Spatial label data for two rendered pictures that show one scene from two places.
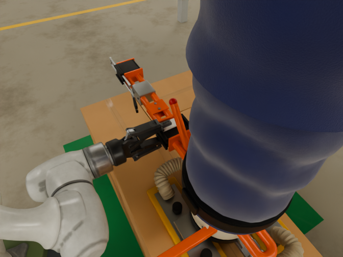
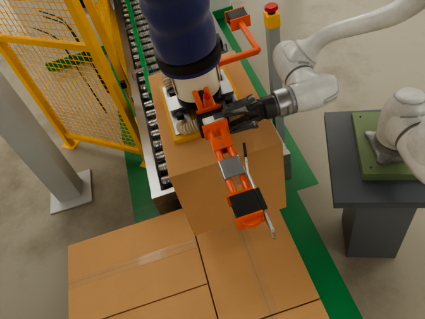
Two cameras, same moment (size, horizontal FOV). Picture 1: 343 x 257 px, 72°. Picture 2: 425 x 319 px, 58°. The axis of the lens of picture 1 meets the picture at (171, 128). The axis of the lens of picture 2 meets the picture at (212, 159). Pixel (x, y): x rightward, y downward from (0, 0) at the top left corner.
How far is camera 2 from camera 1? 136 cm
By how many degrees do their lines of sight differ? 79
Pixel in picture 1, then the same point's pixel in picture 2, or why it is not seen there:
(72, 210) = (289, 46)
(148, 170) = (246, 136)
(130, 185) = (264, 125)
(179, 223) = (229, 89)
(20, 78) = not seen: outside the picture
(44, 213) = (305, 41)
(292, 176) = not seen: outside the picture
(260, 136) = not seen: outside the picture
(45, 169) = (320, 78)
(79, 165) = (294, 81)
